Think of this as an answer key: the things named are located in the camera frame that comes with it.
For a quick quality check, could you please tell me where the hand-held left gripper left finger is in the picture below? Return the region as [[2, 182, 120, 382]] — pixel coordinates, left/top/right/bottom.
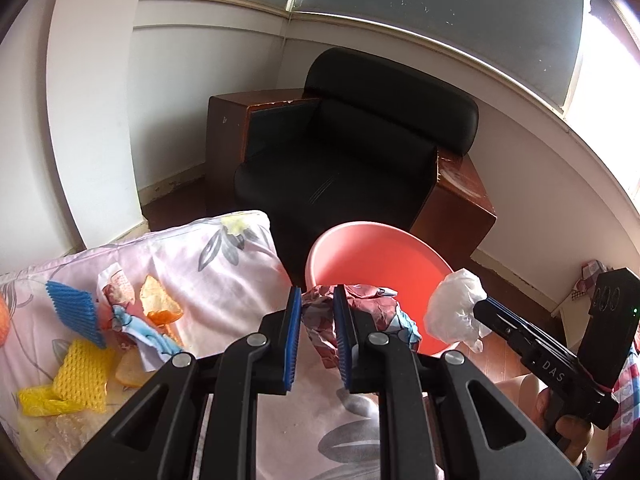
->
[[56, 286, 304, 480]]

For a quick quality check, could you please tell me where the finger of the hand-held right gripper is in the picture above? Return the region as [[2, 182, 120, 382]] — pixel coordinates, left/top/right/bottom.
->
[[472, 297, 571, 361]]

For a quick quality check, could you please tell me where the white and red wrapper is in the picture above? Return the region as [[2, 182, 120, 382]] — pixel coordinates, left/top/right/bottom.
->
[[95, 266, 136, 311]]

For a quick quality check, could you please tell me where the checked cloth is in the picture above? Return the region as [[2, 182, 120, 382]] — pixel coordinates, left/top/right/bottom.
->
[[604, 342, 640, 463]]

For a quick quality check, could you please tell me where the pink plastic bucket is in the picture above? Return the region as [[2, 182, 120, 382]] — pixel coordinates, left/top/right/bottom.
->
[[305, 221, 458, 358]]

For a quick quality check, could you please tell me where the person's right hand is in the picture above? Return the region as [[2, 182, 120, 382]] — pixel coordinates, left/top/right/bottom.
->
[[536, 389, 596, 476]]

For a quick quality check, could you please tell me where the tan fruit peel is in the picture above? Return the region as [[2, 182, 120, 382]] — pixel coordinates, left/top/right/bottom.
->
[[115, 347, 156, 388]]

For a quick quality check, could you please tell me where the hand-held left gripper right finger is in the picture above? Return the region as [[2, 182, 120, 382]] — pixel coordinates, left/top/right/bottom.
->
[[332, 284, 583, 480]]

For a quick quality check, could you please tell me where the clear plastic wrap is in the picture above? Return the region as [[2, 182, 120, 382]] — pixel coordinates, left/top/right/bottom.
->
[[20, 410, 111, 466]]

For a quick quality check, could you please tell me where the pink floral bedsheet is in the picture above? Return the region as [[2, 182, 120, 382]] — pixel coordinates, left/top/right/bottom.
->
[[0, 210, 451, 480]]

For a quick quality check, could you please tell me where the pink checked bag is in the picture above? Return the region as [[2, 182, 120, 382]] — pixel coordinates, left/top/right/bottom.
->
[[580, 259, 615, 302]]

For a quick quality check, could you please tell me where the yellow foam fruit net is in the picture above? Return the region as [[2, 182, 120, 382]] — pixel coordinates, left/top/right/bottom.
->
[[52, 338, 118, 413]]

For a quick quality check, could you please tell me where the yellow plastic bag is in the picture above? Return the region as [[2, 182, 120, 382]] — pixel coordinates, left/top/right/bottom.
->
[[17, 384, 71, 418]]

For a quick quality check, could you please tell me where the orange-red plastic scrap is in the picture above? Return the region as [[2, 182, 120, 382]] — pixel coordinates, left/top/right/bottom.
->
[[97, 304, 120, 346]]

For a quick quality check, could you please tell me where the brown wooden side cabinet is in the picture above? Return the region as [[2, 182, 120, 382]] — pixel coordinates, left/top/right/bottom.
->
[[206, 88, 307, 216]]

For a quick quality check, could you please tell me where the white plastic bag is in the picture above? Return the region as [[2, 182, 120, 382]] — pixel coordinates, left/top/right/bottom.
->
[[424, 268, 493, 353]]

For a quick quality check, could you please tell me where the blue foam fruit net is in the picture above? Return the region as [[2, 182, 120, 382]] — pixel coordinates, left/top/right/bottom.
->
[[45, 280, 108, 350]]

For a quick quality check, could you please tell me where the black leather armchair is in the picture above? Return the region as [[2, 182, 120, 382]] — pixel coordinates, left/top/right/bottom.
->
[[235, 47, 498, 261]]

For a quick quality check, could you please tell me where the red apple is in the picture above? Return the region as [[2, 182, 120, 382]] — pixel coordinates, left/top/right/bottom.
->
[[0, 294, 12, 346]]

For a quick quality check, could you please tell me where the maroon foil wrapper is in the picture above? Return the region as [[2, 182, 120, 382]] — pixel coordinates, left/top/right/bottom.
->
[[300, 284, 423, 371]]

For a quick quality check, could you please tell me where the blue and white crumpled wrapper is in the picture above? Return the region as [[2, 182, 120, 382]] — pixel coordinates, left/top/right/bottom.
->
[[110, 305, 183, 371]]

